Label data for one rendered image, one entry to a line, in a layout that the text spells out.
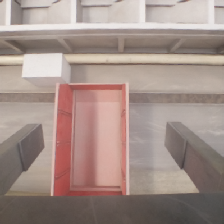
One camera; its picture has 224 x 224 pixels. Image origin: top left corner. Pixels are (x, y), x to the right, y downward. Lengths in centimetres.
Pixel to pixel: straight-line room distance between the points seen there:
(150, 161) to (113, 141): 14
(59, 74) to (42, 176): 34
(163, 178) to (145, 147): 11
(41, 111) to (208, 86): 59
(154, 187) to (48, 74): 49
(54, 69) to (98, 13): 20
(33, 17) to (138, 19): 30
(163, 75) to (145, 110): 14
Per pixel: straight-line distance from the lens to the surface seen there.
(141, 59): 59
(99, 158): 56
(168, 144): 16
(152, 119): 57
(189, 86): 64
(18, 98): 68
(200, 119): 63
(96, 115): 56
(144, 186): 59
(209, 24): 51
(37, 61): 56
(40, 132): 17
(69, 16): 48
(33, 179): 64
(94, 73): 61
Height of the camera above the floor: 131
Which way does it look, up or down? 82 degrees down
